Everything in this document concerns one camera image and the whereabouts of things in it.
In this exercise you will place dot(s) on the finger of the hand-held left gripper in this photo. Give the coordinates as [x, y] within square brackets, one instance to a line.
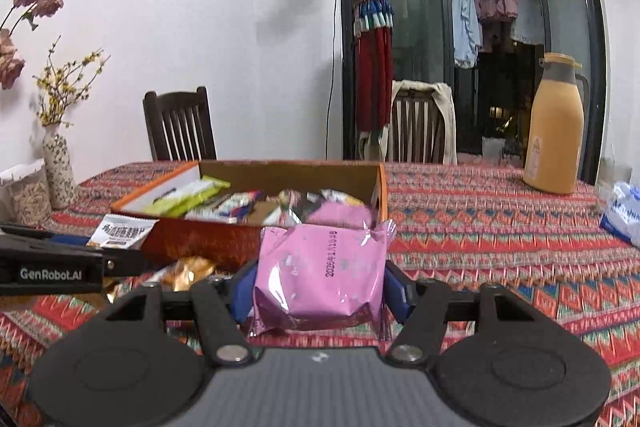
[125, 266]
[70, 239]

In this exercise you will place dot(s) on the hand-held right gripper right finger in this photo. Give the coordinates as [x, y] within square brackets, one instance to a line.
[400, 297]

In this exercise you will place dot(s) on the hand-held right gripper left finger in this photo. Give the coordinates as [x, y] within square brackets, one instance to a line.
[245, 294]

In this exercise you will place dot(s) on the white orange snack bag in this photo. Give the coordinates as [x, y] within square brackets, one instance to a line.
[122, 232]

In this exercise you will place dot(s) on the orange cardboard box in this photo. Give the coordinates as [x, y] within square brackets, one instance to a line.
[200, 242]

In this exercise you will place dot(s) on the pink snack bag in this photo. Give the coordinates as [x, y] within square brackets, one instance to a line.
[320, 267]

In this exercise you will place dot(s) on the pile of snack packets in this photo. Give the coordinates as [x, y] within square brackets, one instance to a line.
[185, 199]

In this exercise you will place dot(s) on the clear container with white lid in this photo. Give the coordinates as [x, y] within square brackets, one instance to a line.
[27, 199]

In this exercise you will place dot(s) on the gold snack bag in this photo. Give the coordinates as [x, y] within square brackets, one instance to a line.
[190, 269]

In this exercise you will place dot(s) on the white patterned vase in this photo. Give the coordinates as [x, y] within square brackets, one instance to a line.
[60, 172]

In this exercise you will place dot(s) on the red patterned tablecloth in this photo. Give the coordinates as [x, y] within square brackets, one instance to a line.
[475, 232]

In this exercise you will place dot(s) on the dark wooden chair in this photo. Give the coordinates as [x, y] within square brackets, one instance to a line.
[177, 127]

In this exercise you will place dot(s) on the white cloth bag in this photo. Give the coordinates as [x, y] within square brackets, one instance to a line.
[372, 144]

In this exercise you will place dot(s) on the yellow flower branches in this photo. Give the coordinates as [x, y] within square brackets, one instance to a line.
[65, 82]

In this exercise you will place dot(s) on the wooden chair with slats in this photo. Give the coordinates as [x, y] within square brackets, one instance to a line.
[415, 127]

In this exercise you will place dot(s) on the yellow thermos jug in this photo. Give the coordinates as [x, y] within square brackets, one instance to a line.
[552, 132]

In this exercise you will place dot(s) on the white blue tissue pack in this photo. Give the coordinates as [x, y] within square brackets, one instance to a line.
[622, 217]

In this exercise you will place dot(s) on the light blue hanging garment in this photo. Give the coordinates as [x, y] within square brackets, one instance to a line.
[465, 22]

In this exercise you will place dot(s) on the white hanging garment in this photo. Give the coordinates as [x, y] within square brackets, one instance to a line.
[527, 27]

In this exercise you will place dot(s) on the dark framed sliding door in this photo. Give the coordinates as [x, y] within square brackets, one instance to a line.
[570, 17]

